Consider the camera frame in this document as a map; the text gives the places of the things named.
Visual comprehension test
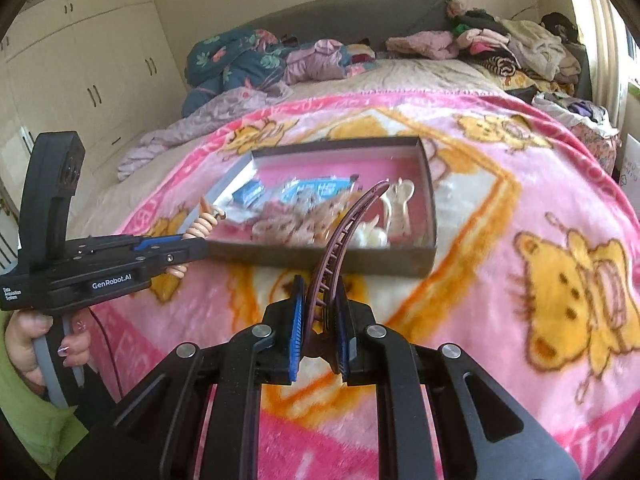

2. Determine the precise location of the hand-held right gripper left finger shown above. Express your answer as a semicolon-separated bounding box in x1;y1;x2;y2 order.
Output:
55;274;307;480

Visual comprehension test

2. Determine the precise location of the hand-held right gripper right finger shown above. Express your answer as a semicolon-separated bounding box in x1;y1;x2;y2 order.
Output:
332;285;583;480

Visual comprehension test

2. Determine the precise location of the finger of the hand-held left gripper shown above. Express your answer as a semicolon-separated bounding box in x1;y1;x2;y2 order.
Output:
144;238;212;281
131;234;186;253

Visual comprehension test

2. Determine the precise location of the beige spiral hair tie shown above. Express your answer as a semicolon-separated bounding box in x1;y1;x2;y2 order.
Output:
167;195;227;281

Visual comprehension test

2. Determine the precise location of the dark red banana hair clip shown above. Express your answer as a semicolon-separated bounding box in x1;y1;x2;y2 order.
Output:
302;180;391;376

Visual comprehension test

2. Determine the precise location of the grey cardboard box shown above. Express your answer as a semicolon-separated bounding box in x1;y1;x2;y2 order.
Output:
207;135;438;279

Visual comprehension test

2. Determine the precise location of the person's left forearm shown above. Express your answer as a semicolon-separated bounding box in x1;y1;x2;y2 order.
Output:
0;330;91;476

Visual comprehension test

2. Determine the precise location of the person's left hand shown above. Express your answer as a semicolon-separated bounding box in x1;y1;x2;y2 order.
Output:
2;310;93;391

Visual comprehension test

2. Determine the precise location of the blue packet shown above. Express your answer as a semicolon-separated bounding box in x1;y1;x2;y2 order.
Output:
231;179;265;207

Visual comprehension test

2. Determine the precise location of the pale cream hair accessory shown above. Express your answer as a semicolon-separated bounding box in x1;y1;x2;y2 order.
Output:
357;214;390;249

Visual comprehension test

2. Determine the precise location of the grey purple floral quilt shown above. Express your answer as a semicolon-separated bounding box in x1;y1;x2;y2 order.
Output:
117;82;296;181

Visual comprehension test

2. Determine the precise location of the cream hair clip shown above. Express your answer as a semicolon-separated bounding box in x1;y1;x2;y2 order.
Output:
382;179;417;237

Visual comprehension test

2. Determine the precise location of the cream wardrobe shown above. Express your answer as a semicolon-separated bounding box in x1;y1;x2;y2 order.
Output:
0;0;188;181

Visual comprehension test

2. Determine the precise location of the dark blue floral quilt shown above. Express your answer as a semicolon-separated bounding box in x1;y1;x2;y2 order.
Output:
182;27;288;118

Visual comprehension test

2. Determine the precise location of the pink printed blanket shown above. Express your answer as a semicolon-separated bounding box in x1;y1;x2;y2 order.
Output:
117;87;640;480

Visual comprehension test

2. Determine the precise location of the lilac pink garment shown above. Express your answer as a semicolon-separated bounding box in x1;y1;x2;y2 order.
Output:
282;40;376;83

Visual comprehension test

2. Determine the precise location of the bed with beige sheet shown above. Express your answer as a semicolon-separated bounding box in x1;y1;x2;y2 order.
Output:
67;52;623;241

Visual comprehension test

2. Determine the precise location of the grey headboard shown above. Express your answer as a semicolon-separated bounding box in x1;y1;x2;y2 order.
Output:
235;0;453;56

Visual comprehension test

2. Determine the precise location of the pink fuzzy garment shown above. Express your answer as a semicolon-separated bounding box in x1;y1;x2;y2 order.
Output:
385;30;458;61

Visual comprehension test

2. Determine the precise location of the purple dark clothes heap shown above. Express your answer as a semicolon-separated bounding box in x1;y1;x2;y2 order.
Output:
531;87;621;136

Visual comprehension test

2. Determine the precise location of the white paper bag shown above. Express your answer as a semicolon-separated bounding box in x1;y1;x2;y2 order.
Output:
619;132;640;192

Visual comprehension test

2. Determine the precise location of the pile of mixed clothes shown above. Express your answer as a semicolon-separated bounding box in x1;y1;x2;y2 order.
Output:
445;0;583;96

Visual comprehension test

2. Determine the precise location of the cream curtain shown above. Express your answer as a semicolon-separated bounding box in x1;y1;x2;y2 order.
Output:
562;0;631;126

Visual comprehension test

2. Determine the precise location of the window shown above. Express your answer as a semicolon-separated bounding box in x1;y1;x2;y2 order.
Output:
600;0;640;93

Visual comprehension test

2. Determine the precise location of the black cable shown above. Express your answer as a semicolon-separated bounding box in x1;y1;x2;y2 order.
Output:
89;307;125;398

